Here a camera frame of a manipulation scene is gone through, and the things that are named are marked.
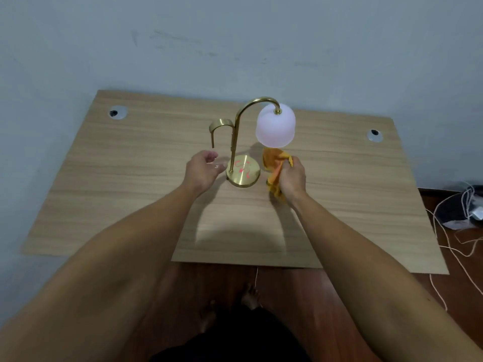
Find black bag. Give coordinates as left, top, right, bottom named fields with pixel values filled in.
left=434, top=186, right=483, bottom=231

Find orange cloth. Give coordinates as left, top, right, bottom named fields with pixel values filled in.
left=262, top=147, right=294, bottom=202

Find black shorts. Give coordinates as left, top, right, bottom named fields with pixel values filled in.
left=149, top=303, right=312, bottom=362

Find person's left forearm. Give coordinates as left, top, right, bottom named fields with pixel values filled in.
left=0, top=184, right=200, bottom=362

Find person's right hand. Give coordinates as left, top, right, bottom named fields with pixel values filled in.
left=279, top=156, right=308, bottom=202

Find person's right forearm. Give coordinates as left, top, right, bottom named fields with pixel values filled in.
left=290, top=192, right=483, bottom=362

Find person's left foot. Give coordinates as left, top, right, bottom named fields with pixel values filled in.
left=199, top=299, right=218, bottom=333

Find person's right foot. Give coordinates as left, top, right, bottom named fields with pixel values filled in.
left=241, top=284, right=262, bottom=310

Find person's foot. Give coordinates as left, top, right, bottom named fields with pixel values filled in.
left=199, top=299, right=218, bottom=333
left=241, top=284, right=262, bottom=310

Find white cable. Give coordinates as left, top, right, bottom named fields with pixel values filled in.
left=426, top=183, right=483, bottom=312

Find person's left hand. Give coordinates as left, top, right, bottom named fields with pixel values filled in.
left=181, top=150, right=228, bottom=197

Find gold table lamp white shade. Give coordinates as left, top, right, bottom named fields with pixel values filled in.
left=209, top=97, right=296, bottom=188

